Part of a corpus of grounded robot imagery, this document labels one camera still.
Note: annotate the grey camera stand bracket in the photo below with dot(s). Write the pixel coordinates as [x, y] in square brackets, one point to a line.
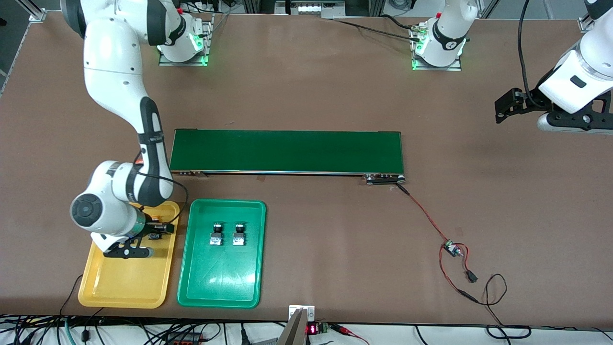
[297, 330]

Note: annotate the aluminium frame profile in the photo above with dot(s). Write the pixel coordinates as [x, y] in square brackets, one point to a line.
[37, 12]
[585, 24]

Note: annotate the red power strip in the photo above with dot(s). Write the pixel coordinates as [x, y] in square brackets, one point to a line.
[184, 339]

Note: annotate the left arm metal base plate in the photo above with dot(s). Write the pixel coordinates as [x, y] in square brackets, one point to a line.
[437, 68]

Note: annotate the yellow plastic tray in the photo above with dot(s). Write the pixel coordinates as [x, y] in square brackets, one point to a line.
[124, 282]

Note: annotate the red clip lead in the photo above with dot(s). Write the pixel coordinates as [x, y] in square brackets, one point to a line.
[342, 328]

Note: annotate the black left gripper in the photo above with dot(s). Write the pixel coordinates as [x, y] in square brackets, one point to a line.
[532, 101]

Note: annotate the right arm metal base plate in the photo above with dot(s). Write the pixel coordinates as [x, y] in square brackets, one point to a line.
[206, 52]

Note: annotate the green cap push button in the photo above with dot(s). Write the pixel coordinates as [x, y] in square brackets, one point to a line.
[239, 238]
[217, 238]

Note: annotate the green plastic tray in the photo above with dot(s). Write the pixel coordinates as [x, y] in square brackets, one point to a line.
[225, 278]

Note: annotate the small controller circuit board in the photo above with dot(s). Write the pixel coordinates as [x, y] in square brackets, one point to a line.
[451, 249]

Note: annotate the metal rack with light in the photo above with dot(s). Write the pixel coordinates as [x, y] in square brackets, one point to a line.
[311, 8]

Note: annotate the red digit display module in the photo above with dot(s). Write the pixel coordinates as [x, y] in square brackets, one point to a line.
[312, 329]

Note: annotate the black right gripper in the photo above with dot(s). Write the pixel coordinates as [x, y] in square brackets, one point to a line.
[152, 226]

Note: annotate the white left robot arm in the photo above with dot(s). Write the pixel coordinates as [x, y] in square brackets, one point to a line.
[574, 81]

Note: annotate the green conveyor belt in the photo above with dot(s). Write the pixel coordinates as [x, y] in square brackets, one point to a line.
[287, 151]

